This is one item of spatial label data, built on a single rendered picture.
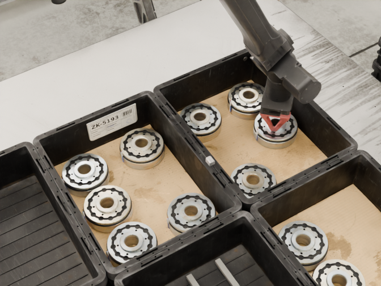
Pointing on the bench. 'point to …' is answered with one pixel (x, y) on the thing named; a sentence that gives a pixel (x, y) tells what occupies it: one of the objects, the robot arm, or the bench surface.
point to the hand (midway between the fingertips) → (275, 121)
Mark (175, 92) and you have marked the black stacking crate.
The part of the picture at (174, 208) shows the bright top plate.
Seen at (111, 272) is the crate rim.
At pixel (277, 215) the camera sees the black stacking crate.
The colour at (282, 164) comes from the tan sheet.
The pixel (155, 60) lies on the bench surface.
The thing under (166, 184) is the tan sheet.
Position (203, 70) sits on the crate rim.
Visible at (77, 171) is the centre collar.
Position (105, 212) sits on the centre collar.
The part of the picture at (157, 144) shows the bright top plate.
